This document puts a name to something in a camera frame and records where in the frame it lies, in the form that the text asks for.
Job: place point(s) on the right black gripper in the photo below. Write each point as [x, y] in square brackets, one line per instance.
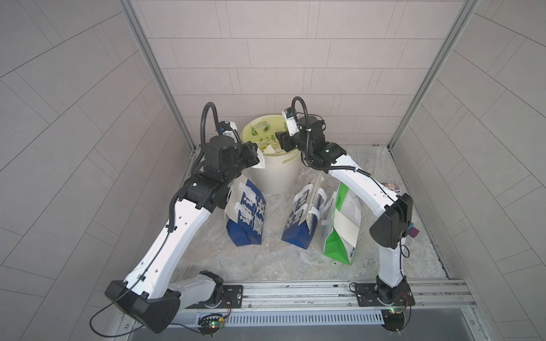
[286, 140]

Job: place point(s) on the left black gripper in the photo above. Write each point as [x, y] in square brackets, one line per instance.
[250, 157]

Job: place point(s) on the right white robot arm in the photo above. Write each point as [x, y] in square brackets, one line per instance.
[394, 212]

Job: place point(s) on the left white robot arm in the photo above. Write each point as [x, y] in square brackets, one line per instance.
[144, 294]

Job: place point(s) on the shredded paper pile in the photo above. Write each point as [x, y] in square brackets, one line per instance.
[270, 146]

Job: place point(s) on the cream plastic trash bin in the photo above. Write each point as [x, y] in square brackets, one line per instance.
[278, 175]

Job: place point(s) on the large blue white tote bag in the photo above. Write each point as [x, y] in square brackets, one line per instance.
[244, 212]

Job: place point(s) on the small blue white tote bag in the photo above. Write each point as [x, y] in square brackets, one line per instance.
[308, 207]

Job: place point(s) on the green white tote bag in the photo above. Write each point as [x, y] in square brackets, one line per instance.
[342, 225]

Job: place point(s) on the small printed card box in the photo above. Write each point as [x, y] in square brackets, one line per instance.
[392, 185]

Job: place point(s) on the left controller board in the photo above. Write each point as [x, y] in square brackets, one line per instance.
[210, 324]

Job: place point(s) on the controller board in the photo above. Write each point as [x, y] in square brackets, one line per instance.
[393, 321]
[210, 324]

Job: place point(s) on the right controller board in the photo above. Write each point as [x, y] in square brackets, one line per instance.
[393, 321]

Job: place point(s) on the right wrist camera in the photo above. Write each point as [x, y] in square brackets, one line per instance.
[291, 121]

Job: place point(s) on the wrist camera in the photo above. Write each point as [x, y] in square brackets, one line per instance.
[227, 128]
[291, 121]

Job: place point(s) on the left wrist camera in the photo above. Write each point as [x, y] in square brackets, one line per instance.
[227, 128]

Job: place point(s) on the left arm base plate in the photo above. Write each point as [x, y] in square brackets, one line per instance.
[234, 295]

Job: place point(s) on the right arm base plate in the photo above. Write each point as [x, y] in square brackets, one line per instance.
[372, 295]

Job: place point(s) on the aluminium mounting rail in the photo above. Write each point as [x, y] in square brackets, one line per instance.
[318, 301]

